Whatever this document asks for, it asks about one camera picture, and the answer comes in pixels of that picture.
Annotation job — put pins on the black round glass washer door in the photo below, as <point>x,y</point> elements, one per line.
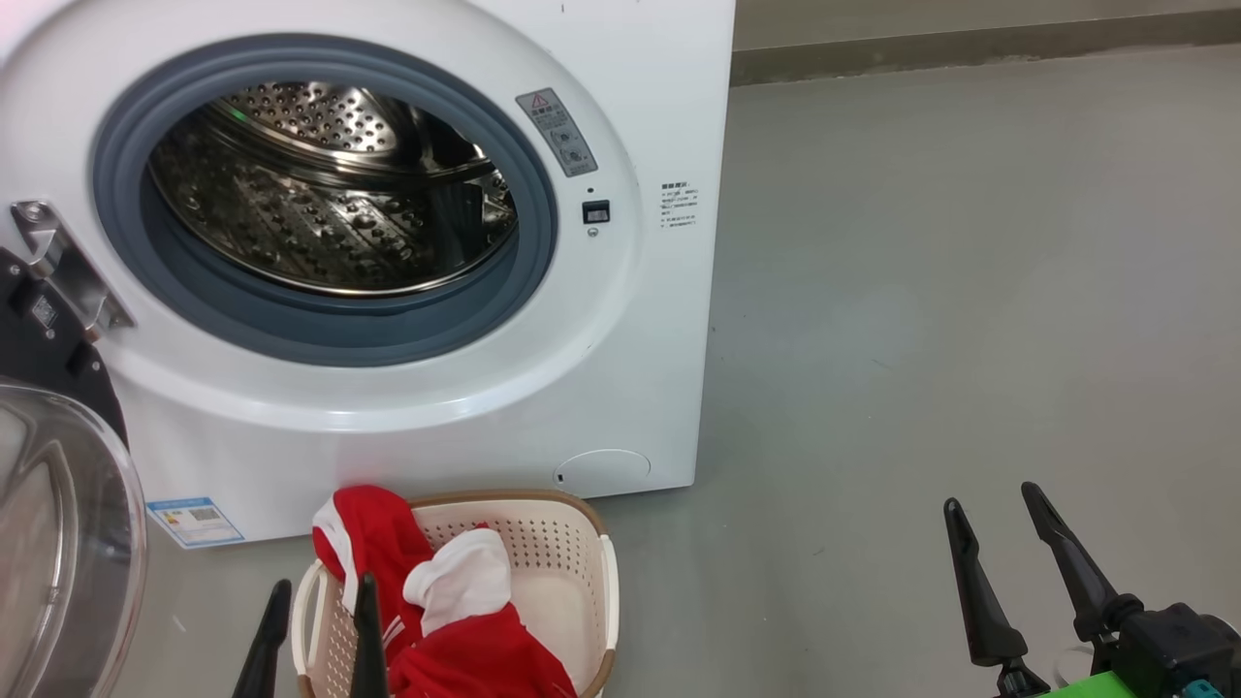
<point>68,562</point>

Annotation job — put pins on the round white filter cover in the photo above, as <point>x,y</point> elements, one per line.
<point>603,471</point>

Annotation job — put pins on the metal door hinge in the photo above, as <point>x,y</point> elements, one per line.
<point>68,267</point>

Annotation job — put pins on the perforated steel washer drum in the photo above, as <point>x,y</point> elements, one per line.
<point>291,223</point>

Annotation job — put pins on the grey warning sticker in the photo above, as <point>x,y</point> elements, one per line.
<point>556,131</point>

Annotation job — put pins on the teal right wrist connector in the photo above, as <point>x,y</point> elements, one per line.
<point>1202,689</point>

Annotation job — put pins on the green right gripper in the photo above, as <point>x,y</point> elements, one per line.
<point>1100,688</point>

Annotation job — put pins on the red and white garment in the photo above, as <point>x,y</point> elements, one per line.
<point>465,659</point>

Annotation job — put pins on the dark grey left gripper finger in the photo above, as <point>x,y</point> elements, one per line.
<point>267,650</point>
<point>368,650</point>

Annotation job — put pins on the blue energy label sticker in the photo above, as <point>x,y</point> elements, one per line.
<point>194,523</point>

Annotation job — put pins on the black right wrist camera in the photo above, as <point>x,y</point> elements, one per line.
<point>1178,645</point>

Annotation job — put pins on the black door lock slot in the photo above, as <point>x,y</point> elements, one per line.
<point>596,212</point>

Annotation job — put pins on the cream perforated basket brown rim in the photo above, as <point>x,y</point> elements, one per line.
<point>567,591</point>

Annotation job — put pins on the white front-load washing machine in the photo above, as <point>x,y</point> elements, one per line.
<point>630,368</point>

